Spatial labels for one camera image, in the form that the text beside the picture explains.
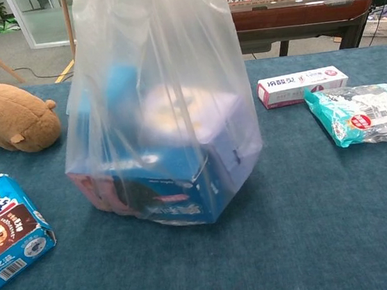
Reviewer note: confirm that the translucent white plastic bag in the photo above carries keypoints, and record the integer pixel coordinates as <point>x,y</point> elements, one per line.
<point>159,86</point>

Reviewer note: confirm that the blue cookie box in bag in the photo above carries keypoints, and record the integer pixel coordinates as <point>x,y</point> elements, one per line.
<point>170,189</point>

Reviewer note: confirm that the pink box in bag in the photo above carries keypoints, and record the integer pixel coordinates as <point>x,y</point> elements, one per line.
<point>94,194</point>

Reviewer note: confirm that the white red toothpaste box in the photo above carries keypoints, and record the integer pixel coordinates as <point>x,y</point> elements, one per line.
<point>298,85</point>

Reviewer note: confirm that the brown wooden mahjong table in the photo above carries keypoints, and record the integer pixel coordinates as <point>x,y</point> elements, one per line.
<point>304,13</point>

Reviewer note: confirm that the teal wet wipes pack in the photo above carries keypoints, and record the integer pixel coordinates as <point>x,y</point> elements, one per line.
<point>364,113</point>

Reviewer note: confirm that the brown plush capybara toy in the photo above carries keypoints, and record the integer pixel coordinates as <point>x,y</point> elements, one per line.
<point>10,118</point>

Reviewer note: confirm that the blue chocolate chip cookie box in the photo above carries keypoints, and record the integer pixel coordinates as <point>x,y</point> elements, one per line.
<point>7,229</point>

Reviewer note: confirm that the white plastic basket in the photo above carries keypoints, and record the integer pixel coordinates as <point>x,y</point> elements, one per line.
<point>384,23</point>

